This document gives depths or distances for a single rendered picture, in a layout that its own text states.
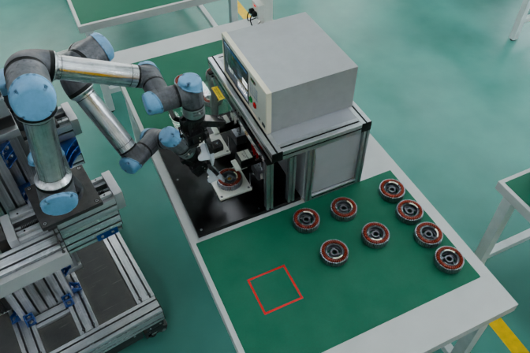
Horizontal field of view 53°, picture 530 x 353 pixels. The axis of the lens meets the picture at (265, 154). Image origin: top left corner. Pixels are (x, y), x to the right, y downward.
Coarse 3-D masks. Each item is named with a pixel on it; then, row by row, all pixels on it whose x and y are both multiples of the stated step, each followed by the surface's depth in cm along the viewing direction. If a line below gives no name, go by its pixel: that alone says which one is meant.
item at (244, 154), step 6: (240, 150) 228; (246, 150) 227; (240, 156) 225; (246, 156) 225; (252, 156) 225; (234, 162) 228; (240, 162) 224; (246, 162) 225; (252, 162) 226; (258, 162) 228; (234, 168) 226; (240, 168) 226
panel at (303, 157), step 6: (300, 156) 214; (306, 156) 210; (282, 162) 238; (300, 162) 217; (306, 162) 213; (282, 168) 240; (300, 168) 219; (306, 168) 215; (300, 174) 221; (300, 180) 223; (300, 186) 225; (300, 192) 228
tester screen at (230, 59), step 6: (228, 48) 217; (228, 54) 220; (228, 60) 223; (234, 60) 215; (234, 66) 217; (240, 66) 210; (228, 72) 229; (234, 72) 220; (240, 72) 213; (246, 72) 206; (234, 78) 223; (246, 78) 208; (246, 90) 213
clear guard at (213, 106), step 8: (208, 80) 238; (216, 80) 238; (208, 88) 234; (208, 96) 230; (216, 96) 230; (224, 96) 230; (208, 104) 226; (216, 104) 226; (224, 104) 226; (232, 104) 226; (168, 112) 231; (176, 112) 227; (208, 112) 223; (216, 112) 223; (224, 112) 223; (176, 128) 224
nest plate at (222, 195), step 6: (216, 180) 234; (246, 180) 234; (216, 186) 232; (240, 186) 232; (246, 186) 232; (216, 192) 230; (222, 192) 230; (228, 192) 230; (234, 192) 230; (240, 192) 230; (222, 198) 227; (228, 198) 229
